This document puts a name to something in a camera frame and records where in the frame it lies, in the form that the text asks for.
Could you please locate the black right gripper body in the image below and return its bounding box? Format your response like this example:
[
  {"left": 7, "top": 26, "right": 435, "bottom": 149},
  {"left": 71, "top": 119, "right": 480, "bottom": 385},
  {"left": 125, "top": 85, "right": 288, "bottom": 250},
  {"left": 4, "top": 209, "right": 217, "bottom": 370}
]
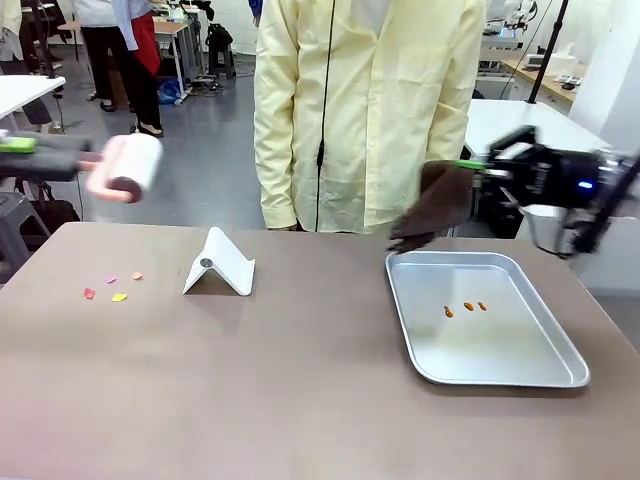
[{"left": 485, "top": 125, "right": 607, "bottom": 212}]

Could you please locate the pink lint roller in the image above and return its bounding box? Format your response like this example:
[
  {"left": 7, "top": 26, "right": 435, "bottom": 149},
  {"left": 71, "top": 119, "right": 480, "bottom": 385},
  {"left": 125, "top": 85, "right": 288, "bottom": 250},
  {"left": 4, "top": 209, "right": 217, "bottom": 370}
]
[{"left": 84, "top": 133, "right": 165, "bottom": 205}]

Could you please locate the person right forearm yellow sleeve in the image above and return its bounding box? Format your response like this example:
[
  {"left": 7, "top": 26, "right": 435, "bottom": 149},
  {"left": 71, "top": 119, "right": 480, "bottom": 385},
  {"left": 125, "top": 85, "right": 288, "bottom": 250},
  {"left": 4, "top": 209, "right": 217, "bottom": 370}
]
[{"left": 253, "top": 119, "right": 300, "bottom": 232}]

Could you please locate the person left forearm yellow sleeve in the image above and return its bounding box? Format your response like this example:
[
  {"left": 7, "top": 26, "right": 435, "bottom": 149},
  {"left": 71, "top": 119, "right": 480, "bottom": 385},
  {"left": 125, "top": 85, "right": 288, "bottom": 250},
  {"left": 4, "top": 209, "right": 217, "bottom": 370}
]
[{"left": 425, "top": 94, "right": 476, "bottom": 171}]

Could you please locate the black bag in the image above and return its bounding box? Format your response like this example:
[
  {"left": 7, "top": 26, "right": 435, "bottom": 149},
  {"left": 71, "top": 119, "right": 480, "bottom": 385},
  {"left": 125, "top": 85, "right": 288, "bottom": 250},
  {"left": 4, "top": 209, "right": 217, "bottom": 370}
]
[{"left": 17, "top": 182, "right": 82, "bottom": 237}]

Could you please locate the grey plastic stool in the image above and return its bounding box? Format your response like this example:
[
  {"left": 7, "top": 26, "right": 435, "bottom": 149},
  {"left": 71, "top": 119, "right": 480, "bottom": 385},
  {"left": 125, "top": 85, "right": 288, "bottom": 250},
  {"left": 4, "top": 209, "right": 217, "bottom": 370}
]
[{"left": 0, "top": 191, "right": 52, "bottom": 284}]

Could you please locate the white side table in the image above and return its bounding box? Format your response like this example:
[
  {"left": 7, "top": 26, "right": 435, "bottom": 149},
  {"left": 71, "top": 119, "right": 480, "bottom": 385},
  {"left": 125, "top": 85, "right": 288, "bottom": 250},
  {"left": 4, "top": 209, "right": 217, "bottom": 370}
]
[{"left": 0, "top": 74, "right": 67, "bottom": 121}]

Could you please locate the wooden top desk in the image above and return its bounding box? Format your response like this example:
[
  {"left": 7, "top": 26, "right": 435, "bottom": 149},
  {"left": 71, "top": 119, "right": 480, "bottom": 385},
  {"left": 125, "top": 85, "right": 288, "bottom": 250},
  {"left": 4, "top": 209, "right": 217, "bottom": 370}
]
[{"left": 498, "top": 57, "right": 590, "bottom": 115}]

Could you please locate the person torso yellow shirt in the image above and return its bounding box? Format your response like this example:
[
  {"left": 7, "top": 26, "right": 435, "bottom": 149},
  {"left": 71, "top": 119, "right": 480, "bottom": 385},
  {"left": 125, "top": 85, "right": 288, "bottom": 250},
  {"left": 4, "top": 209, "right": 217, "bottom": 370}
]
[{"left": 253, "top": 0, "right": 487, "bottom": 235}]

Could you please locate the bystander in light top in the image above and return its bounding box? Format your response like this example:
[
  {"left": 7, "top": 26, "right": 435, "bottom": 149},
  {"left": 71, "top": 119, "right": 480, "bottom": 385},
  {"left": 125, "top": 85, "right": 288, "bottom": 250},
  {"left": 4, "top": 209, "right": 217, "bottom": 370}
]
[{"left": 0, "top": 0, "right": 55, "bottom": 127}]

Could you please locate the white box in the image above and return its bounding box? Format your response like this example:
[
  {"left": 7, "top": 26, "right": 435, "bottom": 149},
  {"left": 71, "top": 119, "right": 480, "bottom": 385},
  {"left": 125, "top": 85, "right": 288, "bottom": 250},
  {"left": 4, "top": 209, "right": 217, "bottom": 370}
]
[{"left": 551, "top": 42, "right": 590, "bottom": 77}]

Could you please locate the bystander with red apron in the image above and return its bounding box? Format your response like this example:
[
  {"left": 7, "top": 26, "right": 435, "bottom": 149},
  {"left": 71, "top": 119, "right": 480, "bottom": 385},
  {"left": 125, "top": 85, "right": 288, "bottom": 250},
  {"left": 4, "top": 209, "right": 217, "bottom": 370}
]
[{"left": 72, "top": 0, "right": 165, "bottom": 139}]

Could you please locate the black tripod pole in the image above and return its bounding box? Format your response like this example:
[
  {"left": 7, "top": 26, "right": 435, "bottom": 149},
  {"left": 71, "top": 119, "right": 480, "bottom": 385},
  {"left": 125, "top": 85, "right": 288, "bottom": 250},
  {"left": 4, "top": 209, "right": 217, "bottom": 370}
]
[{"left": 527, "top": 0, "right": 572, "bottom": 105}]

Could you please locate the blue plastic bag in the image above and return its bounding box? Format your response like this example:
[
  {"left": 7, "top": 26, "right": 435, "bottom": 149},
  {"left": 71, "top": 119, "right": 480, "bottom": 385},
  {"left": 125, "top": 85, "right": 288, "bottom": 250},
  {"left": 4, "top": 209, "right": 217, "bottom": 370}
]
[{"left": 157, "top": 78, "right": 185, "bottom": 107}]

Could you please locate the background white robot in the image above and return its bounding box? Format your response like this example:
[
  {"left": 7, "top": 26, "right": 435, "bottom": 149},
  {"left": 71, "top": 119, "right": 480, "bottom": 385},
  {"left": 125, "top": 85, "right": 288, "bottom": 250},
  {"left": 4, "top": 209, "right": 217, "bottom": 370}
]
[{"left": 487, "top": 0, "right": 541, "bottom": 40}]

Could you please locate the silver metal tray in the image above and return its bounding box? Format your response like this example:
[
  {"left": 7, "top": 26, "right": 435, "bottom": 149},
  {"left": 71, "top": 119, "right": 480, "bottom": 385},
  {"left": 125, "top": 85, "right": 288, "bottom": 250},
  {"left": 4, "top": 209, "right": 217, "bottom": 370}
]
[{"left": 384, "top": 250, "right": 592, "bottom": 389}]

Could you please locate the background desk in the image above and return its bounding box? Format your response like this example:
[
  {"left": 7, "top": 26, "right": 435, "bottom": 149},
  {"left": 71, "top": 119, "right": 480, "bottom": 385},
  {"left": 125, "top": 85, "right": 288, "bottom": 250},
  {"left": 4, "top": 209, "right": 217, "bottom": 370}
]
[{"left": 151, "top": 16, "right": 202, "bottom": 104}]

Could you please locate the black stool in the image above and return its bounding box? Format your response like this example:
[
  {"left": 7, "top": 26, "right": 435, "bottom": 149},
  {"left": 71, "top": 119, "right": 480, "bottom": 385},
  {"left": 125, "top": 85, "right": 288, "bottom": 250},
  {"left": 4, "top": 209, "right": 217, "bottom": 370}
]
[{"left": 205, "top": 22, "right": 237, "bottom": 81}]

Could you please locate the white folding phone stand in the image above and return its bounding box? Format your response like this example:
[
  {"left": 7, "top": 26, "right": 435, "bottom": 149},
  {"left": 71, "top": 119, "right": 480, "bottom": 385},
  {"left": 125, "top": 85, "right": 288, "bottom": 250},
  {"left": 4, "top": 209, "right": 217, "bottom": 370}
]
[{"left": 181, "top": 225, "right": 257, "bottom": 298}]

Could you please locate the black hanging cord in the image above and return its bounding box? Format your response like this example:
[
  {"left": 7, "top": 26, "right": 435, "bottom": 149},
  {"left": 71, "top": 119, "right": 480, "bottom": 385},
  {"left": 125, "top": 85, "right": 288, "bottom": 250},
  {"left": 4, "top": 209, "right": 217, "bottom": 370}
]
[{"left": 315, "top": 0, "right": 336, "bottom": 234}]

